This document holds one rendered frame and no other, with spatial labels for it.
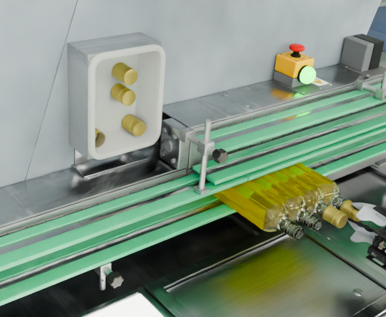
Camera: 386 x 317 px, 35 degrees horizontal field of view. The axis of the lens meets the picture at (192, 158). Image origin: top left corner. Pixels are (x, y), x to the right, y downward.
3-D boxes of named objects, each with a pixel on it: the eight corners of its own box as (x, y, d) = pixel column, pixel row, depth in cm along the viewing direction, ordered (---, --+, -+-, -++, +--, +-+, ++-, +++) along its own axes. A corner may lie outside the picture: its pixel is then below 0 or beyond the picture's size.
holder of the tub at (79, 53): (68, 166, 130) (87, 182, 125) (67, 42, 117) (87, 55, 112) (135, 148, 140) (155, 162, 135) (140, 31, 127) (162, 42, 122)
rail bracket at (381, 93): (351, 89, 164) (393, 107, 155) (357, 63, 160) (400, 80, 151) (361, 87, 166) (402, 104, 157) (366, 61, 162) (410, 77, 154)
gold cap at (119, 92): (110, 85, 125) (121, 92, 123) (124, 81, 127) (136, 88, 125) (110, 100, 127) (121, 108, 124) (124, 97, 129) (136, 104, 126)
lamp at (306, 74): (296, 83, 155) (305, 87, 154) (298, 66, 153) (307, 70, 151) (307, 80, 158) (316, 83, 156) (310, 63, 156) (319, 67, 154)
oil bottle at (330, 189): (259, 173, 153) (325, 214, 139) (262, 154, 150) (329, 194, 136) (275, 168, 156) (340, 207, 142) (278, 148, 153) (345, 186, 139)
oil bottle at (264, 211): (206, 192, 143) (271, 238, 128) (208, 171, 140) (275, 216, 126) (225, 185, 146) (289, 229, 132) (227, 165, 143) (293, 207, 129)
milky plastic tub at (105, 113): (68, 146, 127) (90, 163, 122) (67, 42, 117) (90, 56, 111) (138, 127, 137) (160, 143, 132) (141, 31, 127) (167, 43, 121)
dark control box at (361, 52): (338, 63, 176) (361, 72, 171) (343, 36, 172) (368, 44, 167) (356, 58, 181) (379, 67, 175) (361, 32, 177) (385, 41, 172)
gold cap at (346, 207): (338, 215, 137) (354, 224, 134) (341, 202, 135) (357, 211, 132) (348, 210, 139) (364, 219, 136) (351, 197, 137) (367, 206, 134)
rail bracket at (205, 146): (175, 178, 133) (212, 205, 125) (181, 109, 125) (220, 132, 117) (186, 175, 135) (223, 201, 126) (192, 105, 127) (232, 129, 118)
